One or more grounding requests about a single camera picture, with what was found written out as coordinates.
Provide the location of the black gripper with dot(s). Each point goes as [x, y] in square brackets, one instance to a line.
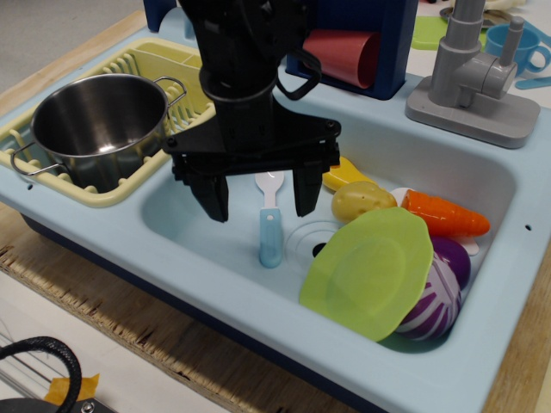
[254, 138]

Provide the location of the white spoon blue handle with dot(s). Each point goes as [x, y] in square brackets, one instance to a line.
[270, 222]

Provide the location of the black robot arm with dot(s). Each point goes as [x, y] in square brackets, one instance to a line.
[242, 44]

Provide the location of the stainless steel pot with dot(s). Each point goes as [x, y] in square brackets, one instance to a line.
[100, 129]

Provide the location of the yellow toy potato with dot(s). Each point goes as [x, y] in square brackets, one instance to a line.
[354, 199]

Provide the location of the light blue toy sink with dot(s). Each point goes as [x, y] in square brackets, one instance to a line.
[160, 234]

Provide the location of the green plastic plate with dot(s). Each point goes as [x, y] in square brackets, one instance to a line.
[371, 273]

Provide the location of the red plastic cup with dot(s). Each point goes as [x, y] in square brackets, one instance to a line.
[348, 56]

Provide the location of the orange toy carrot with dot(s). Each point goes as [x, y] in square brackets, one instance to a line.
[443, 217]

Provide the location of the purple toy cabbage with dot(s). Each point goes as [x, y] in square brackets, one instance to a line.
[440, 303]

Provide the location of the dark blue cup holder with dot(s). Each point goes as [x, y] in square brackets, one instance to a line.
[392, 20]

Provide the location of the grey toy faucet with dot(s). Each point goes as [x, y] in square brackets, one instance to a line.
[467, 92]

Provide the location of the green plate in background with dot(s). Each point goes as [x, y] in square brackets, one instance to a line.
[429, 30]

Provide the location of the blue plastic mug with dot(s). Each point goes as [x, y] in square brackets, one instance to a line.
[533, 50]

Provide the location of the blue utensil in background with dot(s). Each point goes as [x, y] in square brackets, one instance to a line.
[534, 83]

